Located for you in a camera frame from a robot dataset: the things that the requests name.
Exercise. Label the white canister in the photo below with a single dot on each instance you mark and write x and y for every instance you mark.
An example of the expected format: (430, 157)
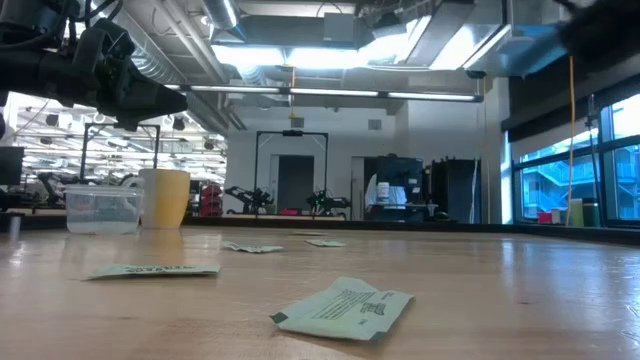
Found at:
(383, 192)

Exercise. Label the wooden workbench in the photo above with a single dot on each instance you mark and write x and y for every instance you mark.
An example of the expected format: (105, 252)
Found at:
(320, 217)

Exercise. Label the person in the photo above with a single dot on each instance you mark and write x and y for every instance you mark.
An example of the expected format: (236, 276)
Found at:
(395, 192)

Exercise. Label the dark green bottle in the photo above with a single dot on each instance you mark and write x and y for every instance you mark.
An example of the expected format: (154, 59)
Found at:
(591, 212)

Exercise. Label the tall black cabinet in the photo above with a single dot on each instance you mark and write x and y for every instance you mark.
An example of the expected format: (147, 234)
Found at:
(455, 190)

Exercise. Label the background black robot arm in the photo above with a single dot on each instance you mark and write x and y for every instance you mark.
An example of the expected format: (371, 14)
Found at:
(50, 187)
(250, 197)
(327, 201)

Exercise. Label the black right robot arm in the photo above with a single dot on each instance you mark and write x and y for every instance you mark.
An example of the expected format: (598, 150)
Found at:
(600, 30)

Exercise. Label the black monitor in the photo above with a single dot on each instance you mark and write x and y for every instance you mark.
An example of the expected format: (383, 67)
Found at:
(11, 165)

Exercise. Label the black camera frame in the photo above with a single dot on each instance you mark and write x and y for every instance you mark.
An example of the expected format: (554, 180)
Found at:
(120, 125)
(292, 133)

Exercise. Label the pale green cup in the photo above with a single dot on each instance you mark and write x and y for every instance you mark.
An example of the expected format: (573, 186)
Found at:
(576, 212)

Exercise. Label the red stacked bins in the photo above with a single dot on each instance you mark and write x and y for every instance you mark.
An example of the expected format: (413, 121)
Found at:
(211, 200)

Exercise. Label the black table edge rail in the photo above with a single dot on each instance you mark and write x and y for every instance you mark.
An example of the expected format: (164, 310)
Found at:
(350, 225)

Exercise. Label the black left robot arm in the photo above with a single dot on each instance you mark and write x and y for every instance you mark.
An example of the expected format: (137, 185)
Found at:
(40, 70)

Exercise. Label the clear plastic container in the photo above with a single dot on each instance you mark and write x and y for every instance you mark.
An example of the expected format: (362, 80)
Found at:
(102, 210)

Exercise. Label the long ceiling light bar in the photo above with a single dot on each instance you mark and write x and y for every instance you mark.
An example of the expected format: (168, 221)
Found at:
(330, 92)

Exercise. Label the grey metal post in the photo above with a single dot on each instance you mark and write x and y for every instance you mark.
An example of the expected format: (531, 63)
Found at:
(14, 227)

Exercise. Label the black tool board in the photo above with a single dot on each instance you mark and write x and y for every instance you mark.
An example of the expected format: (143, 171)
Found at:
(405, 170)

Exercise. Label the small red box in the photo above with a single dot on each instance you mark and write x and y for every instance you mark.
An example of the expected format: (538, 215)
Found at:
(545, 218)

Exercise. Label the red tray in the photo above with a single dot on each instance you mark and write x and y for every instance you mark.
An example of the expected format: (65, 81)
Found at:
(289, 212)

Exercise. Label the green paper packet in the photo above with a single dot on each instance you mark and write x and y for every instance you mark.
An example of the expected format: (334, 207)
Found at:
(250, 247)
(150, 270)
(345, 310)
(325, 243)

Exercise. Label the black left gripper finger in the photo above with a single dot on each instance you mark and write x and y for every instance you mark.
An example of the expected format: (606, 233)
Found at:
(157, 100)
(127, 122)

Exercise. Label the yellow ceramic mug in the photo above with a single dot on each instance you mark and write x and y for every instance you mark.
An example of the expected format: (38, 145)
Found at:
(167, 200)

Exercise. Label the silver ventilation duct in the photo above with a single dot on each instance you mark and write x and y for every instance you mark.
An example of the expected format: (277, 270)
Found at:
(150, 60)

